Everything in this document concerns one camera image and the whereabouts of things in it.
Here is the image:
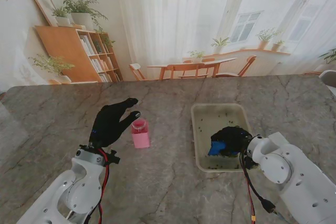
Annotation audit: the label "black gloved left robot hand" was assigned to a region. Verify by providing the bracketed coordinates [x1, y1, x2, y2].
[88, 98, 142, 148]

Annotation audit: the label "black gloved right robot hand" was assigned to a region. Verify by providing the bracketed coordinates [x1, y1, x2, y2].
[211, 126, 253, 158]

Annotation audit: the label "blue scraper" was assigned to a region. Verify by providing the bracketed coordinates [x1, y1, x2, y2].
[208, 141, 227, 156]

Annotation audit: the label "cream baking tray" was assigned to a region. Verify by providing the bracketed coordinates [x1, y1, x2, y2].
[191, 103, 253, 173]

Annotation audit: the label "pink square jar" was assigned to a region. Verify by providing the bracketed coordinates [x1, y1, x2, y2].
[131, 119, 151, 149]

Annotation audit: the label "scattered green beans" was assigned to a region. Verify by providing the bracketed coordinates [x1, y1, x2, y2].
[198, 113, 249, 170]

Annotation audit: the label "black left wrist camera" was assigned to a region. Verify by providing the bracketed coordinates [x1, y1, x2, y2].
[104, 149, 121, 166]

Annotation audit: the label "red left arm cable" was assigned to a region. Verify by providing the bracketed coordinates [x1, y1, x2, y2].
[97, 148, 111, 224]

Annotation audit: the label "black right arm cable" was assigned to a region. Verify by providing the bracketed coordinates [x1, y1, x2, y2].
[239, 152, 276, 214]

